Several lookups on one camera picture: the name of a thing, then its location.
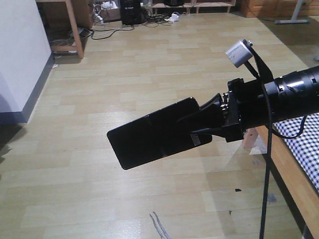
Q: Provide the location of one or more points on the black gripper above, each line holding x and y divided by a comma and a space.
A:
247, 108

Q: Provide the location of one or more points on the black smartphone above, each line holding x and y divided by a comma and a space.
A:
155, 135

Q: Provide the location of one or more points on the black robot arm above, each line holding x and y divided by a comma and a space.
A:
291, 96

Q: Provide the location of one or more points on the wooden shelf desk unit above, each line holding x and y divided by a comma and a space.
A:
68, 15

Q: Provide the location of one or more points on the black white checkered bedsheet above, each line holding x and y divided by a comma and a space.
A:
305, 148

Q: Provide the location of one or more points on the white power strip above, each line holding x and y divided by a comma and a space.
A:
173, 18

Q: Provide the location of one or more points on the wooden dresser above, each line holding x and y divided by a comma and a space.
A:
277, 8

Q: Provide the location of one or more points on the white table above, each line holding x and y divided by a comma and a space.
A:
294, 19

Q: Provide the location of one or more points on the black computer tower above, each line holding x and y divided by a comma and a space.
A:
131, 12

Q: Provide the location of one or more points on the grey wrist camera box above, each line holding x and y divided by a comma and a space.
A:
239, 53

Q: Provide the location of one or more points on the wooden bed frame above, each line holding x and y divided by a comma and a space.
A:
301, 196

